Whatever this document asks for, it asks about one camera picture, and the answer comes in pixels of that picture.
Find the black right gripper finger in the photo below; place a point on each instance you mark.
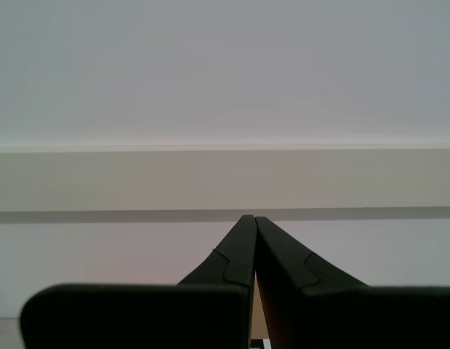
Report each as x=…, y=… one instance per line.
x=355, y=320
x=137, y=316

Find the tan cardboard box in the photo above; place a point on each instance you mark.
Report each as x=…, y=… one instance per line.
x=259, y=320

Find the black and white label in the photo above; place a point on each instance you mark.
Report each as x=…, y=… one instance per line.
x=260, y=344

